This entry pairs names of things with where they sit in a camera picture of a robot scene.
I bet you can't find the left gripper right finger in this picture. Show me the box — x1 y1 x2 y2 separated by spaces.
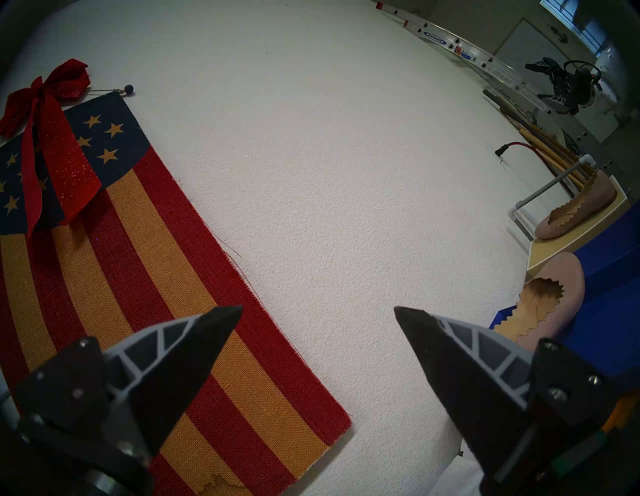
394 306 625 488

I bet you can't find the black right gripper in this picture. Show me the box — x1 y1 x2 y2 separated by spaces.
525 57 600 115

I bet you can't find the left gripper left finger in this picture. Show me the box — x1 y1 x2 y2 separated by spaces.
15 305 244 458

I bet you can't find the beige scalloped shoe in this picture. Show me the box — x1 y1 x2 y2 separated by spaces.
492 251 586 353
535 170 618 240

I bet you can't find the tan closed shoe box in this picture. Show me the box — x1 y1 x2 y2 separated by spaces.
525 177 632 279

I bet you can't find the blue open shoe box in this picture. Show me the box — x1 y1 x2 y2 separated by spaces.
575 200 640 281

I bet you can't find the window with blinds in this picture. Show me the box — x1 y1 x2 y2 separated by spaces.
540 0 608 53

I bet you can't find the wooden sticks bundle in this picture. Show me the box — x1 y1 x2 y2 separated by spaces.
517 127 598 183

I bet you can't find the burlap american flag banner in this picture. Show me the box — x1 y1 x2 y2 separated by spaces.
0 92 352 496

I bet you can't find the aluminium ladder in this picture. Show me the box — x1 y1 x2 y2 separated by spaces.
372 0 566 113

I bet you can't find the red glitter ribbon bow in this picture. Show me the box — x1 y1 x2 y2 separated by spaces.
0 59 103 238

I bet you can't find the wooden flag dowel rod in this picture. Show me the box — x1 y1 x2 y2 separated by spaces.
85 84 136 98

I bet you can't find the white flat wall panel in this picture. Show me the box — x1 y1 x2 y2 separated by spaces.
495 19 583 76

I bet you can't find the black-handled long tool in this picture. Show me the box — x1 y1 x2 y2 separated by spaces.
482 89 531 126

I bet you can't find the dark wall power cable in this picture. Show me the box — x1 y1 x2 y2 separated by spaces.
494 141 576 196

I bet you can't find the grey pipe cart rail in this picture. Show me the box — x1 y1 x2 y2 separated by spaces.
507 154 598 241

